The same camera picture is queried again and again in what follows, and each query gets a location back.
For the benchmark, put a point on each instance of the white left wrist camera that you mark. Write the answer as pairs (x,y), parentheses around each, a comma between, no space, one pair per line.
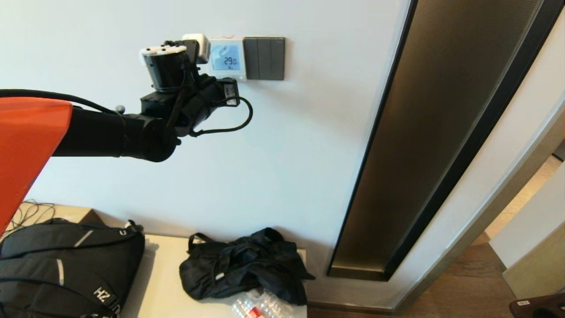
(198,46)

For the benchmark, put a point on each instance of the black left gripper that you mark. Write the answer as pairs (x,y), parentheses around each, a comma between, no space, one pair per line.
(207,101)

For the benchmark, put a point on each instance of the white wall thermostat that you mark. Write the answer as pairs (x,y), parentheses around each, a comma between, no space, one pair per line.
(229,62)

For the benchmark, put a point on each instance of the dark grey wall switch panel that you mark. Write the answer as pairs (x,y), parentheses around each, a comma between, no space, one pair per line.
(265,58)

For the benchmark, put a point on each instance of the black crumpled cloth bag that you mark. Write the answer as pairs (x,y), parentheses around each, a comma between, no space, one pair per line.
(242,265)

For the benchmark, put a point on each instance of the dark brown wooden table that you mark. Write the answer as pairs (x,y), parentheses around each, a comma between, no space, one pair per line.
(536,307)

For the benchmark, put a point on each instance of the light wooden desk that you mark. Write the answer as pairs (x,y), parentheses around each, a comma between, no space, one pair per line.
(70,213)

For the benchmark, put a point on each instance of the black and orange left arm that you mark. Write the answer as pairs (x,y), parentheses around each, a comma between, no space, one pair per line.
(97,132)

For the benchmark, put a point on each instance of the clear water bottle without label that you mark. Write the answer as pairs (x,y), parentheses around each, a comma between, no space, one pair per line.
(273,304)

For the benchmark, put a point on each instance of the grey door frame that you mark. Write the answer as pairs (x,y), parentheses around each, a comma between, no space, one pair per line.
(485,212)

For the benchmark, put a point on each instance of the white door with wood base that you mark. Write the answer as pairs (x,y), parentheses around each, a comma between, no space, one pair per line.
(529,238)

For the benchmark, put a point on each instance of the black backpack with grey stripes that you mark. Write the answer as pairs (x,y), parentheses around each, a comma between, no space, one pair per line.
(66,269)

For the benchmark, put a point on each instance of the clear water bottle red label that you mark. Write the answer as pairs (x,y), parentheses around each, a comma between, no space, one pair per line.
(249,311)

